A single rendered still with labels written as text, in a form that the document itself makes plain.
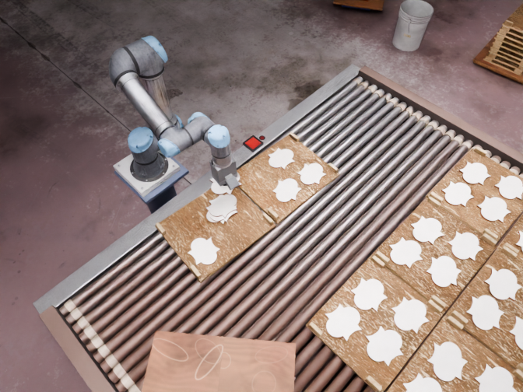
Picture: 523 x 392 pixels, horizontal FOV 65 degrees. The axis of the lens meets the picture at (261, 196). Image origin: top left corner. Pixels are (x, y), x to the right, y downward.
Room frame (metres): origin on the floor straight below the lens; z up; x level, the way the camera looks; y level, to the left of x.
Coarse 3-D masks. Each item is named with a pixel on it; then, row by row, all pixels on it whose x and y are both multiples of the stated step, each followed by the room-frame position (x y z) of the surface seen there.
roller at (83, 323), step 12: (360, 96) 1.74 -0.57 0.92; (348, 108) 1.65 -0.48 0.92; (336, 120) 1.57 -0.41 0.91; (324, 132) 1.49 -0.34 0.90; (168, 252) 0.80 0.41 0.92; (156, 264) 0.75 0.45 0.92; (144, 276) 0.70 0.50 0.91; (120, 288) 0.65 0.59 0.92; (132, 288) 0.65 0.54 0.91; (108, 300) 0.59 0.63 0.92; (120, 300) 0.60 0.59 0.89; (96, 312) 0.55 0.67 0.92; (84, 324) 0.50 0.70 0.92
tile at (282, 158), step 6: (276, 150) 1.34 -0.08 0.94; (282, 150) 1.34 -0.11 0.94; (288, 150) 1.34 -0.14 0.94; (270, 156) 1.30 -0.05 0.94; (276, 156) 1.30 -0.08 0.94; (282, 156) 1.30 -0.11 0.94; (288, 156) 1.30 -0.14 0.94; (270, 162) 1.27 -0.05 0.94; (276, 162) 1.27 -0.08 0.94; (282, 162) 1.26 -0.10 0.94; (288, 162) 1.26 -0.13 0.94; (294, 162) 1.27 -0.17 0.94; (276, 168) 1.23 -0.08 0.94
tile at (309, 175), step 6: (306, 168) 1.22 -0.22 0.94; (312, 168) 1.22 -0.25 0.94; (318, 168) 1.22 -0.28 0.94; (300, 174) 1.19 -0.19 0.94; (306, 174) 1.19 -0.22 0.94; (312, 174) 1.18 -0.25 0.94; (318, 174) 1.18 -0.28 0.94; (324, 174) 1.18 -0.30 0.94; (300, 180) 1.15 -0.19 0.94; (306, 180) 1.15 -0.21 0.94; (312, 180) 1.15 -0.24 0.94; (318, 180) 1.15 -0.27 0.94
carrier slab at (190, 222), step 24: (240, 192) 1.10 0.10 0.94; (168, 216) 0.97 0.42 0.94; (192, 216) 0.97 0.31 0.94; (240, 216) 0.96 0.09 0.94; (168, 240) 0.85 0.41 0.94; (192, 240) 0.85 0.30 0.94; (216, 240) 0.85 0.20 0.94; (240, 240) 0.84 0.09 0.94; (192, 264) 0.73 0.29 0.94; (216, 264) 0.73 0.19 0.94
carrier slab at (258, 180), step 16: (288, 144) 1.39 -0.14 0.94; (256, 160) 1.29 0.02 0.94; (304, 160) 1.28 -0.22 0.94; (320, 160) 1.28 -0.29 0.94; (240, 176) 1.19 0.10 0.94; (256, 176) 1.19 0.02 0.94; (272, 176) 1.19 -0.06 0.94; (288, 176) 1.19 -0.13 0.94; (336, 176) 1.18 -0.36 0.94; (256, 192) 1.09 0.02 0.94; (272, 192) 1.09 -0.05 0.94; (304, 192) 1.09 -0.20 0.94; (272, 208) 1.00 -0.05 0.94; (288, 208) 1.00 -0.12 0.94
